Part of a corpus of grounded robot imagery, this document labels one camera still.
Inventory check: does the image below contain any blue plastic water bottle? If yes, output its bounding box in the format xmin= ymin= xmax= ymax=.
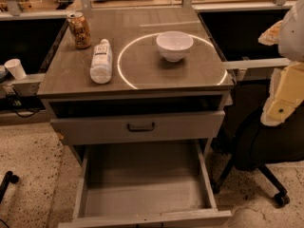
xmin=89 ymin=39 xmax=112 ymax=84

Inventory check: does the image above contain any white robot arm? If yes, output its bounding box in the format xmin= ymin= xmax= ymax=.
xmin=258 ymin=0 xmax=304 ymax=126

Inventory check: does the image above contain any grey drawer cabinet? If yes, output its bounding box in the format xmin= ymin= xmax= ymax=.
xmin=36 ymin=6 xmax=236 ymax=228

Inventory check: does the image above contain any grey upper drawer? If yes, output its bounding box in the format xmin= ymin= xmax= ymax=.
xmin=50 ymin=111 xmax=224 ymax=145

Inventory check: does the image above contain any open grey middle drawer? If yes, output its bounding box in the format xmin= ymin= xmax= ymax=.
xmin=58 ymin=140 xmax=232 ymax=228

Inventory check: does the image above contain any white ceramic bowl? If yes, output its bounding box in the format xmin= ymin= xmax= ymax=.
xmin=156 ymin=31 xmax=194 ymax=62

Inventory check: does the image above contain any black office chair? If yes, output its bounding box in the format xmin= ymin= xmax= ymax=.
xmin=211 ymin=80 xmax=304 ymax=207

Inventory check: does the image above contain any orange drink can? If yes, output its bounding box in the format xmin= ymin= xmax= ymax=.
xmin=67 ymin=11 xmax=90 ymax=49

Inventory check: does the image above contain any white paper cup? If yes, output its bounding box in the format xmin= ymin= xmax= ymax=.
xmin=5 ymin=59 xmax=27 ymax=80

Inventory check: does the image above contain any black chair base left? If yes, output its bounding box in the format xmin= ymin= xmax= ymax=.
xmin=0 ymin=171 xmax=19 ymax=203

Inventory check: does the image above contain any black power adapter with cable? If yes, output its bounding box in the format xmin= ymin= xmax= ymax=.
xmin=0 ymin=87 xmax=45 ymax=118

